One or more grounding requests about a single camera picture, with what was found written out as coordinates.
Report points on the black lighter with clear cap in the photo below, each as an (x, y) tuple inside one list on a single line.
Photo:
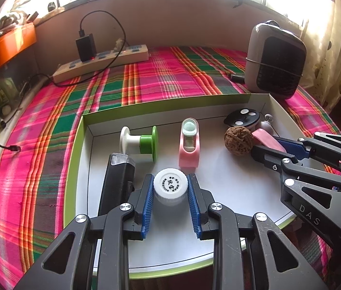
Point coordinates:
[(116, 181)]

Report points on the white round jar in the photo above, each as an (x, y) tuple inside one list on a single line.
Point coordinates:
[(170, 184)]

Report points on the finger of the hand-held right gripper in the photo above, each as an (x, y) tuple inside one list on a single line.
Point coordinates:
[(292, 146), (309, 199)]

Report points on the pink correction tape dispenser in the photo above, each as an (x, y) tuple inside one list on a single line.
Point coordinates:
[(188, 148)]

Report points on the pink green plaid cloth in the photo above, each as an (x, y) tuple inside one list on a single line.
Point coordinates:
[(37, 163)]

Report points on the black charger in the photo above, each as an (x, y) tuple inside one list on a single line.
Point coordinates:
[(85, 48)]

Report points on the green cardboard box tray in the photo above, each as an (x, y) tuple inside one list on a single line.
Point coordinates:
[(233, 187)]

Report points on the small beige figurine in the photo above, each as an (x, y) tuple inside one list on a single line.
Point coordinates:
[(119, 44)]

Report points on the green printed package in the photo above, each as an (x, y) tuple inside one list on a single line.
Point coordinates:
[(2, 93)]

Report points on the small white knob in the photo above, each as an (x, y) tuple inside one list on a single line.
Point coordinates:
[(267, 123)]

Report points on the pale leafy plant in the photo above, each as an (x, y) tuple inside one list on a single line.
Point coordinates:
[(13, 15)]

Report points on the pink plastic clip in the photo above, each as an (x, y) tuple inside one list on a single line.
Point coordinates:
[(264, 137)]

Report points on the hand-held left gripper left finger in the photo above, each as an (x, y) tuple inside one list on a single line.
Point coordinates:
[(147, 205)]

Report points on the white and black heater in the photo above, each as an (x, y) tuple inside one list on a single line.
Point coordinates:
[(274, 63)]

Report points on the green and white spool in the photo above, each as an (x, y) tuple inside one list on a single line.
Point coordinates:
[(144, 145)]

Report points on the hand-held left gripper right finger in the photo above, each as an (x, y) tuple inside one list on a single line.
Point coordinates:
[(194, 205)]

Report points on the black heater plug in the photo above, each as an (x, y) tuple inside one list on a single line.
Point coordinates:
[(236, 77)]

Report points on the black round case white dots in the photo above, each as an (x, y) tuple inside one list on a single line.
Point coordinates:
[(243, 117)]

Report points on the cream dotted curtain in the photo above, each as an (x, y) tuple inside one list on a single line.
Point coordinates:
[(330, 51)]

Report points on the brown walnut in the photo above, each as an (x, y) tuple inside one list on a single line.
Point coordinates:
[(238, 140)]

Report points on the orange shelf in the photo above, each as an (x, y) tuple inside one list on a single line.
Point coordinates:
[(4, 48)]

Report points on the black window latch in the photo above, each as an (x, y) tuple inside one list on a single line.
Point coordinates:
[(240, 1)]

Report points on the beige power strip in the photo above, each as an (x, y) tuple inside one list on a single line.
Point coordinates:
[(104, 60)]

